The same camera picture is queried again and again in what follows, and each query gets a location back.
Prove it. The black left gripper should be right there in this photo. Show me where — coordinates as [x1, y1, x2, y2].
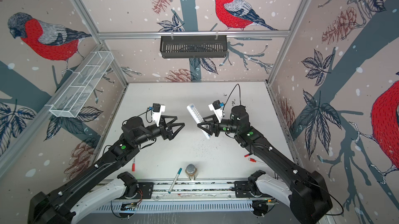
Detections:
[133, 114, 185, 147]

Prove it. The white remote control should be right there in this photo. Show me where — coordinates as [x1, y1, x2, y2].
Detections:
[187, 104, 210, 140]

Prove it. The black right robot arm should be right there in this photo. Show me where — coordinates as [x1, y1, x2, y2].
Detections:
[197, 105, 333, 224]

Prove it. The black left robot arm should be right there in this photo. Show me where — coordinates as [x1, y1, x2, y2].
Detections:
[28, 116, 185, 224]

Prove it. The silver metal binder clip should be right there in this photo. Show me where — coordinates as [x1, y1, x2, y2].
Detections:
[185, 164, 198, 180]

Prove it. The teal capped marker pen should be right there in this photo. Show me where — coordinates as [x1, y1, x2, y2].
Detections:
[168, 168, 182, 194]

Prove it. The red marker left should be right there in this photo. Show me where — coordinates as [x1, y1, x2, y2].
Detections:
[132, 158, 136, 172]

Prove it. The black hanging plastic basket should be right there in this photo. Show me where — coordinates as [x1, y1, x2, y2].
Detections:
[160, 35, 228, 59]

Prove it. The aluminium top crossbar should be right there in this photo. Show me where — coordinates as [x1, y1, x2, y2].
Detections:
[97, 31, 291, 40]

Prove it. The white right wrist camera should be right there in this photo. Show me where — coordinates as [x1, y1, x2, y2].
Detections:
[208, 100, 224, 123]

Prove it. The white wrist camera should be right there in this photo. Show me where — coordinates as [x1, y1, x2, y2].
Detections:
[151, 103, 166, 126]
[208, 100, 224, 123]

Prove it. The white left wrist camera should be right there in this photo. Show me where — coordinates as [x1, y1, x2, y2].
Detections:
[151, 103, 166, 126]

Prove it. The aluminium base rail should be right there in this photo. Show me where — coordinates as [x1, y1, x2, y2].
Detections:
[90, 178, 281, 214]

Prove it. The white wire mesh basket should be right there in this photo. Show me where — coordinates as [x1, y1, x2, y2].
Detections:
[49, 51, 114, 118]

